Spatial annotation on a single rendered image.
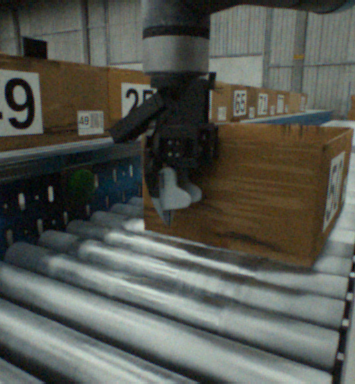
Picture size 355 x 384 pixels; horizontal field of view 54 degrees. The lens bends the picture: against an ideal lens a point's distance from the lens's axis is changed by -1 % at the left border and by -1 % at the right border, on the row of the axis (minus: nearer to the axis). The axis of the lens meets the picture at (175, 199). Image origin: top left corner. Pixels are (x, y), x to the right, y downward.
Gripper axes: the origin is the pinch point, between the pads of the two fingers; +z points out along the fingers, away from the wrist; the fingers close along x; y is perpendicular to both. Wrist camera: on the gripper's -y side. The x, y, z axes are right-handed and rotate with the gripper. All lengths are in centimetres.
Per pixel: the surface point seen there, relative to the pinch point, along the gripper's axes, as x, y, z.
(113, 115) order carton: 24.4, -29.0, -13.9
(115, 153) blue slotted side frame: 17.1, -22.9, -5.9
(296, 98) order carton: 260, -32, -21
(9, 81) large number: -3.4, -28.7, -20.4
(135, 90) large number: 33.4, -28.7, -19.9
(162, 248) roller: 0.8, -0.8, 5.9
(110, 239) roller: 0.4, -11.3, 6.3
